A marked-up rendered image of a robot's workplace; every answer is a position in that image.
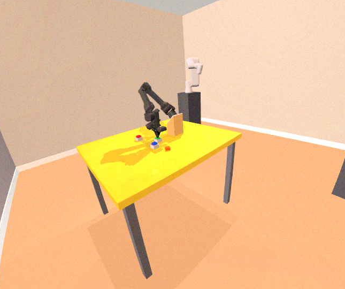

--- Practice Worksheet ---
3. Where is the green button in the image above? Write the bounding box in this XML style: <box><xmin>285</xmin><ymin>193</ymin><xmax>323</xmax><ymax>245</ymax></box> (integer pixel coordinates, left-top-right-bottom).
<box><xmin>154</xmin><ymin>137</ymin><xmax>163</xmax><ymax>143</ymax></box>

